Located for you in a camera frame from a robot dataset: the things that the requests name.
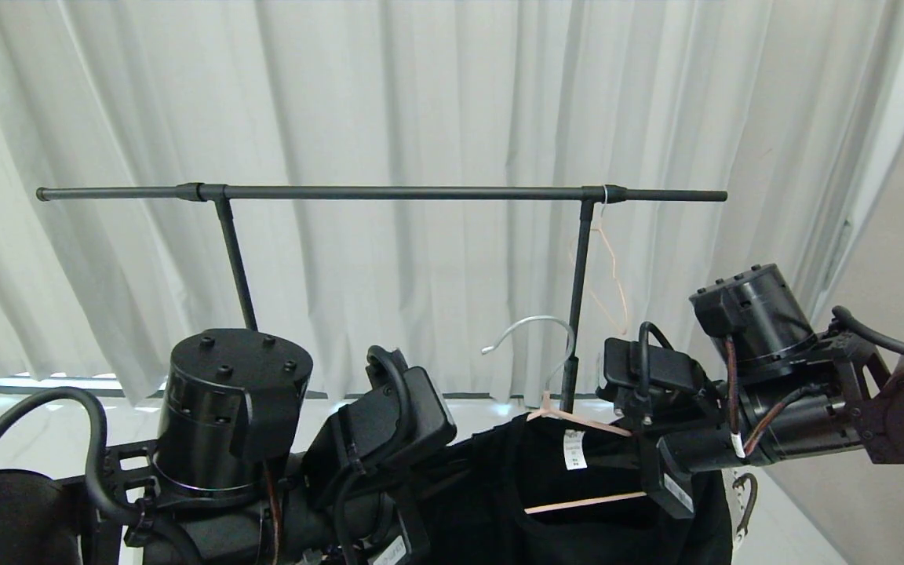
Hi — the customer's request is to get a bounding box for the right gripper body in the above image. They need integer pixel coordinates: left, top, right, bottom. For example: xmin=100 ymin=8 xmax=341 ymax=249
xmin=639 ymin=424 xmax=743 ymax=520

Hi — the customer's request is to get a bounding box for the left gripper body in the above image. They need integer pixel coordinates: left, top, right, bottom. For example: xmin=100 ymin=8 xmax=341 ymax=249
xmin=287 ymin=487 xmax=431 ymax=565

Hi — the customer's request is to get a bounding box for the pink clothes hanger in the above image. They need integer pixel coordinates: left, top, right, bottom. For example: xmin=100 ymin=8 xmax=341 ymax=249
xmin=568 ymin=208 xmax=630 ymax=335
xmin=481 ymin=315 xmax=649 ymax=516

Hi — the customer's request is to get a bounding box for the black t-shirt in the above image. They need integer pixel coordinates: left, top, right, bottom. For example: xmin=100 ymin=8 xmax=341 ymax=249
xmin=413 ymin=412 xmax=735 ymax=565

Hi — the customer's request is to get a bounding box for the white laundry basket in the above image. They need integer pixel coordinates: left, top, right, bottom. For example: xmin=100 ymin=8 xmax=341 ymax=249
xmin=723 ymin=467 xmax=760 ymax=550

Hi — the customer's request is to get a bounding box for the black clothes rack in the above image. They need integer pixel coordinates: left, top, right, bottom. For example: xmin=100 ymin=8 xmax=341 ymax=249
xmin=36 ymin=184 xmax=728 ymax=417

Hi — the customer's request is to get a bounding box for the white curtain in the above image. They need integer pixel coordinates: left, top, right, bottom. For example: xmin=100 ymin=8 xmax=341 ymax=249
xmin=0 ymin=0 xmax=904 ymax=410

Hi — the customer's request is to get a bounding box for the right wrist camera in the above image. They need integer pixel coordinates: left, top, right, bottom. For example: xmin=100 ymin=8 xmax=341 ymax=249
xmin=597 ymin=336 xmax=725 ymax=428

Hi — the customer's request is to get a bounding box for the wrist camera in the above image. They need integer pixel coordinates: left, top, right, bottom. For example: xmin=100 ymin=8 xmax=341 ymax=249
xmin=597 ymin=336 xmax=725 ymax=428
xmin=303 ymin=365 xmax=459 ymax=503

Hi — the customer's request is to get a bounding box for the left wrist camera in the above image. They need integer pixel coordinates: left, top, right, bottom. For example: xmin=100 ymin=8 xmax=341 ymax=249
xmin=303 ymin=365 xmax=459 ymax=503

